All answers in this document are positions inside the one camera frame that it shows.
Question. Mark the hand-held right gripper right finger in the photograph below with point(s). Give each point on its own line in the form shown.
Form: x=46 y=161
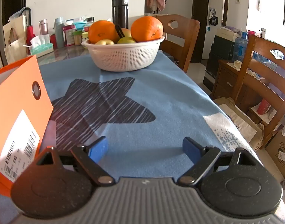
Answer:
x=191 y=148

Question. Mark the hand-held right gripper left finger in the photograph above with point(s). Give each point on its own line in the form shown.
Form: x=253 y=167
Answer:
x=99 y=149

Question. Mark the orange cardboard box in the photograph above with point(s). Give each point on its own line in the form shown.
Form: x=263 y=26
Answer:
x=16 y=86

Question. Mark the beige floor bag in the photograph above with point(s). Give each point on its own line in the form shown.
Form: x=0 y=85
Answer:
x=242 y=123

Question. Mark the blue patterned tablecloth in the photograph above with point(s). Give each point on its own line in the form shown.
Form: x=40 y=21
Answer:
x=156 y=98

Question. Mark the wooden side cabinet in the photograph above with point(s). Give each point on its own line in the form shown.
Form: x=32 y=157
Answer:
x=226 y=79

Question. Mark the brown cardboard box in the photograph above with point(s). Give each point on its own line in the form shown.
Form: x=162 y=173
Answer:
x=281 y=151

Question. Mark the white perforated plastic basket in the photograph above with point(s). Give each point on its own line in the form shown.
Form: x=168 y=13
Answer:
x=123 y=58

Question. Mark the stack of black boxes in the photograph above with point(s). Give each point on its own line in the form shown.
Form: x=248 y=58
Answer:
x=221 y=51

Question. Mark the yellow apple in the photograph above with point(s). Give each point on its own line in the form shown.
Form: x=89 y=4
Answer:
x=104 y=42

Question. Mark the wooden chair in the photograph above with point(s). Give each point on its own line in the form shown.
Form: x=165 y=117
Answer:
x=179 y=39
x=252 y=56

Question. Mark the green apple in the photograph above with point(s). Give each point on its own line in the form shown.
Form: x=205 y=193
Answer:
x=126 y=40

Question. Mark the blue water jug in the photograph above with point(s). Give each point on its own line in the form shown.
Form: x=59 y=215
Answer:
x=240 y=46

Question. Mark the green tissue box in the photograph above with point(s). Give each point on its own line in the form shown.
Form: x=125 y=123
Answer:
x=43 y=49

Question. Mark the red snack packet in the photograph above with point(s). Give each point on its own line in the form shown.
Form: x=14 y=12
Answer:
x=69 y=35

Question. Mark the large orange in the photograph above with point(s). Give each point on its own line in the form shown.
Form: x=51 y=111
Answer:
x=146 y=29
x=101 y=31

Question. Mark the pale apple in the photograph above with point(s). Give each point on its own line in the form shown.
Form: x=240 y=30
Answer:
x=126 y=32

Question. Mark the grey water bottle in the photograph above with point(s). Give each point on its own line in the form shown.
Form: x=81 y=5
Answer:
x=59 y=32

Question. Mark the clear bottle red label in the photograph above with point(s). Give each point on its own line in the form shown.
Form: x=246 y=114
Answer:
x=88 y=25

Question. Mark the teal plastic container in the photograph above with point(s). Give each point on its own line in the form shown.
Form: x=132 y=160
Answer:
x=80 y=25

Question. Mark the black hanging handbag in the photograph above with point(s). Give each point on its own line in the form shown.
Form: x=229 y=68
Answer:
x=213 y=19

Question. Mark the pink water bottle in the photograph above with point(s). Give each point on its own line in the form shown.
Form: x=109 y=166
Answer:
x=43 y=29

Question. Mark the red folded umbrella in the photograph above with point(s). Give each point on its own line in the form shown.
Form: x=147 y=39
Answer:
x=30 y=34

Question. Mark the black thermos bottle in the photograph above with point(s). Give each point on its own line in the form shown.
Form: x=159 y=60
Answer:
x=120 y=11

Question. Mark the brown paper bag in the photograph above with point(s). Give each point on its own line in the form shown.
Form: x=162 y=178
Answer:
x=15 y=35

